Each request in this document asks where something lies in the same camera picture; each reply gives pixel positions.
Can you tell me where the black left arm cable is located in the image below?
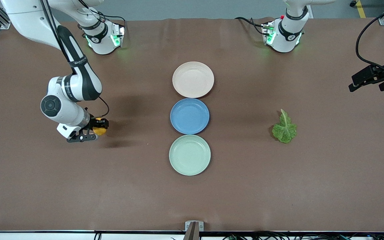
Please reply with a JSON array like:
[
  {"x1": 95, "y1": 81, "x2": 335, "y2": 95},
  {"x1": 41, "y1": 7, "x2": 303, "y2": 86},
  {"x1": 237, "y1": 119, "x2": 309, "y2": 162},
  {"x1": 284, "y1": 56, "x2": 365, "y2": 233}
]
[{"x1": 355, "y1": 3, "x2": 384, "y2": 79}]

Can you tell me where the black base cable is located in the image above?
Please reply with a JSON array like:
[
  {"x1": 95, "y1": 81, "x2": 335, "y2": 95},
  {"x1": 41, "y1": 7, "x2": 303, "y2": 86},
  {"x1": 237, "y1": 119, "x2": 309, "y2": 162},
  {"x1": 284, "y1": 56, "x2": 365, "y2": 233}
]
[{"x1": 234, "y1": 16, "x2": 268, "y2": 36}]

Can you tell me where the green lettuce leaf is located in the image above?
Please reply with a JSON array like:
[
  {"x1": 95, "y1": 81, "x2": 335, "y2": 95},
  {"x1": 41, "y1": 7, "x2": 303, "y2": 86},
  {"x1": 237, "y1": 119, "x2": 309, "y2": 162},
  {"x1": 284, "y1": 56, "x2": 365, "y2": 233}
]
[{"x1": 272, "y1": 109, "x2": 298, "y2": 144}]

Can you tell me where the metal table edge bracket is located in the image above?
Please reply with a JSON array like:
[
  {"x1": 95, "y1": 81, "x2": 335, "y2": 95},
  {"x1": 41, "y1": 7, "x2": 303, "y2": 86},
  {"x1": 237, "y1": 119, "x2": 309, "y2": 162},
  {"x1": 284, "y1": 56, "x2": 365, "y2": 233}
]
[{"x1": 185, "y1": 221, "x2": 204, "y2": 232}]

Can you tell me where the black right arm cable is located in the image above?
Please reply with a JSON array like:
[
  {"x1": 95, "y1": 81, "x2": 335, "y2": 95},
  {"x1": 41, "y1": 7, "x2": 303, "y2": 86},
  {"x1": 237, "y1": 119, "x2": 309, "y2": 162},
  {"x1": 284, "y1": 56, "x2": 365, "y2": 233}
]
[{"x1": 40, "y1": 0, "x2": 110, "y2": 118}]

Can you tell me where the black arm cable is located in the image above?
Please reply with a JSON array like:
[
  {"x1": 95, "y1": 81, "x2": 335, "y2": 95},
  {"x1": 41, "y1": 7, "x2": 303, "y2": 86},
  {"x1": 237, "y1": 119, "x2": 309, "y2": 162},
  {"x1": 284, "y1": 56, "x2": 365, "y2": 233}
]
[
  {"x1": 40, "y1": 0, "x2": 110, "y2": 118},
  {"x1": 355, "y1": 3, "x2": 384, "y2": 79}
]

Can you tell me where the beige round plate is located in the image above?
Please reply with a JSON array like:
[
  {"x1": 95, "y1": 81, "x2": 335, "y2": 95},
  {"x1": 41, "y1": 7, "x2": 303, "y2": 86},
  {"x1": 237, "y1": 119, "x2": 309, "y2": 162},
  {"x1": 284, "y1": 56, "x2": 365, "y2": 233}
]
[{"x1": 172, "y1": 61, "x2": 215, "y2": 99}]

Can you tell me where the blue round plate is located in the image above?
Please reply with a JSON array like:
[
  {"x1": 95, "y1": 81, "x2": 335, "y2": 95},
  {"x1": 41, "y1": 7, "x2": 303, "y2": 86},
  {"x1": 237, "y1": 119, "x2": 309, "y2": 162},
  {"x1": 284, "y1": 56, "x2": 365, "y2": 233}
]
[{"x1": 170, "y1": 98, "x2": 210, "y2": 135}]

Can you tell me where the pale green round plate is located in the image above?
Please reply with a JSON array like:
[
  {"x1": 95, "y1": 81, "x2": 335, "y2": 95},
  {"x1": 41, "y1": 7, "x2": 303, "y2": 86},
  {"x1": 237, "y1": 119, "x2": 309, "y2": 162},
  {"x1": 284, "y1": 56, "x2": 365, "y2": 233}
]
[{"x1": 169, "y1": 135, "x2": 211, "y2": 176}]

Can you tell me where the yellow lemon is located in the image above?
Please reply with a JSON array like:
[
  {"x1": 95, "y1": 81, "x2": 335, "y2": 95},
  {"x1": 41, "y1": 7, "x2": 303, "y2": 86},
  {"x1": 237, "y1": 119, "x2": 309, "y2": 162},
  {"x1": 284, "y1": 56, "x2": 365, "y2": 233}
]
[{"x1": 93, "y1": 117, "x2": 108, "y2": 136}]

